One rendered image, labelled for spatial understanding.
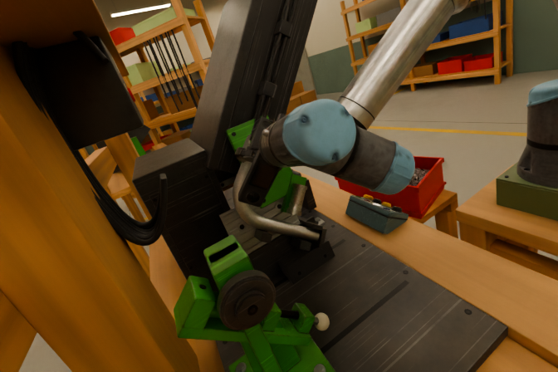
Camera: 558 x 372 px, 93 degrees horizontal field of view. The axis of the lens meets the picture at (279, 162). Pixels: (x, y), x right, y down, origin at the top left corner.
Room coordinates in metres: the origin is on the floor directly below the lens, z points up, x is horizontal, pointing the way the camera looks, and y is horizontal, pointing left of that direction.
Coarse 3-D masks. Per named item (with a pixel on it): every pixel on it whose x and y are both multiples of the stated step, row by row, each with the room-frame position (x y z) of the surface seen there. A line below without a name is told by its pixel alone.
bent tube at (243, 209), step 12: (240, 168) 0.59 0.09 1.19; (240, 180) 0.57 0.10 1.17; (240, 204) 0.55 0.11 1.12; (240, 216) 0.55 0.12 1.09; (252, 216) 0.54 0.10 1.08; (264, 228) 0.54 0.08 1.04; (276, 228) 0.54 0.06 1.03; (288, 228) 0.55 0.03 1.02; (300, 228) 0.56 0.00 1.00; (312, 228) 0.57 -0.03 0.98; (312, 240) 0.56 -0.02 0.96
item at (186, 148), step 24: (192, 144) 0.77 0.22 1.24; (144, 168) 0.67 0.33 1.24; (168, 168) 0.62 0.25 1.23; (192, 168) 0.64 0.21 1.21; (144, 192) 0.60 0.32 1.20; (168, 192) 0.61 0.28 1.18; (192, 192) 0.63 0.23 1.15; (216, 192) 0.65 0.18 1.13; (168, 216) 0.60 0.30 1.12; (192, 216) 0.62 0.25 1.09; (216, 216) 0.64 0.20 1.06; (168, 240) 0.59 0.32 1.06; (192, 240) 0.61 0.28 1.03; (216, 240) 0.63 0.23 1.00; (192, 264) 0.60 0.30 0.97
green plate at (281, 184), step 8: (232, 128) 0.64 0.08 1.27; (240, 128) 0.65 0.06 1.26; (248, 128) 0.65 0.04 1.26; (232, 136) 0.63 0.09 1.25; (240, 136) 0.64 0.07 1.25; (232, 144) 0.63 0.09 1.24; (240, 144) 0.63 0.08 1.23; (288, 168) 0.64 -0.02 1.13; (280, 176) 0.63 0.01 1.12; (288, 176) 0.63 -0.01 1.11; (272, 184) 0.61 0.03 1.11; (280, 184) 0.62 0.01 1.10; (288, 184) 0.62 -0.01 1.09; (272, 192) 0.61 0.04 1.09; (280, 192) 0.61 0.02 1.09; (264, 200) 0.59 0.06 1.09; (272, 200) 0.60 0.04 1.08
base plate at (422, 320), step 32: (224, 192) 1.19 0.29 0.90; (352, 256) 0.53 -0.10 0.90; (384, 256) 0.49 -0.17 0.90; (288, 288) 0.49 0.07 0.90; (320, 288) 0.46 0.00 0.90; (352, 288) 0.44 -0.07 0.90; (384, 288) 0.41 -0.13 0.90; (416, 288) 0.39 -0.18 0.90; (352, 320) 0.37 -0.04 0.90; (384, 320) 0.35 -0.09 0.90; (416, 320) 0.33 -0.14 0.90; (448, 320) 0.31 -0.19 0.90; (480, 320) 0.30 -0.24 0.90; (224, 352) 0.39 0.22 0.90; (352, 352) 0.31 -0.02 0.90; (384, 352) 0.30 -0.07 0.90; (416, 352) 0.28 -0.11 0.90; (448, 352) 0.27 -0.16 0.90; (480, 352) 0.25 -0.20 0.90
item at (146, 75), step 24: (144, 24) 3.45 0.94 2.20; (168, 24) 3.21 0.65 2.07; (192, 24) 3.63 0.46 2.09; (120, 48) 3.49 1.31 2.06; (192, 48) 3.19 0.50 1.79; (144, 72) 3.63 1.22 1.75; (168, 72) 3.31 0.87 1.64; (192, 72) 3.19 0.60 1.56; (168, 96) 3.48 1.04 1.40; (192, 96) 3.24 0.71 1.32; (144, 120) 3.61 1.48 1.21; (168, 120) 3.42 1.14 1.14; (144, 144) 3.96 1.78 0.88; (168, 144) 3.64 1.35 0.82
